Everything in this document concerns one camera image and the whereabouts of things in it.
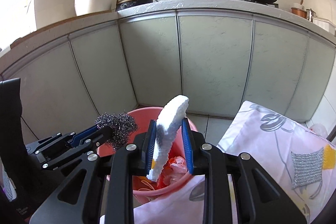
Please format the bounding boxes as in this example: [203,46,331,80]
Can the steel wool scrubber ball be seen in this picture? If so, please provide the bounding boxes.
[95,113,138,151]

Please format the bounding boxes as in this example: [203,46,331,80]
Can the red white plastic bag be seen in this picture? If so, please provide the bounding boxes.
[157,156,188,189]

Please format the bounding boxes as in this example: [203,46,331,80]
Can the silver mesh scouring pad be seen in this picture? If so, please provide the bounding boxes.
[291,148,324,189]

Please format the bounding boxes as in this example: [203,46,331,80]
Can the white foam piece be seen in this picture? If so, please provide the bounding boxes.
[147,95,189,182]

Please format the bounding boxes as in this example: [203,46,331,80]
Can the yellow foam fruit net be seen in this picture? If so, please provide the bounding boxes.
[322,145,335,170]

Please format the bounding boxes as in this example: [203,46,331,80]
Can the grey kitchen cabinet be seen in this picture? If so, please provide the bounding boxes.
[1,0,335,142]

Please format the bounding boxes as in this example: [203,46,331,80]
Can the pink plastic bucket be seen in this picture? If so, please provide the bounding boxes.
[96,107,199,197]

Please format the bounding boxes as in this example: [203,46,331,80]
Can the floral white tablecloth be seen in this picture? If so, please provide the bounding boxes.
[99,100,336,224]

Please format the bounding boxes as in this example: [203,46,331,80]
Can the white round basin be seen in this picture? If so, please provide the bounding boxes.
[74,0,112,16]

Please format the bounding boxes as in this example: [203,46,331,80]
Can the white rectangular container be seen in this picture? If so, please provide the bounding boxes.
[313,17,336,36]

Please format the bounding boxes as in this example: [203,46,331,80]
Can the copper pot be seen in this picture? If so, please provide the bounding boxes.
[291,7,307,19]

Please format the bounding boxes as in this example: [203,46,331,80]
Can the small steel pot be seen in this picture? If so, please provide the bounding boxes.
[306,9,316,22]

